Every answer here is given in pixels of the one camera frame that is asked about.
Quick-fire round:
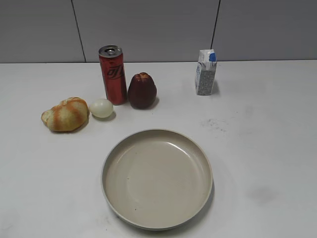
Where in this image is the red cola can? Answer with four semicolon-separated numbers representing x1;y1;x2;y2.
99;45;127;105

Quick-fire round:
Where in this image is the beige round plate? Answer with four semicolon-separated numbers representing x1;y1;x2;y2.
101;129;213;231

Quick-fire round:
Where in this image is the white blue milk carton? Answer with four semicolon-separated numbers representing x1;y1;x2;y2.
195;49;217;96

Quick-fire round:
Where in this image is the striped bread roll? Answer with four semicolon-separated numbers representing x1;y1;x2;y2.
41;97;89;132

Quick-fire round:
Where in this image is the white egg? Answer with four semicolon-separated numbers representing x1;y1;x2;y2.
89;99;113;118

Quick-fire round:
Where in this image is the dark red wax apple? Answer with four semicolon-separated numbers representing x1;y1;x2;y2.
128;72;157;109

